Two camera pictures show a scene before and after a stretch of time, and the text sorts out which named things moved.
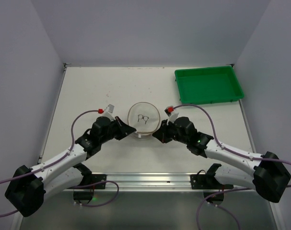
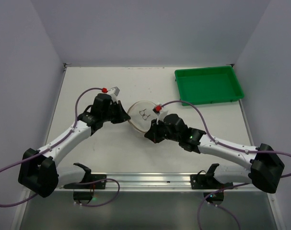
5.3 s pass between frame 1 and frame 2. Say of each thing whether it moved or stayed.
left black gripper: moved
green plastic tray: stayed
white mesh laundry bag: stayed
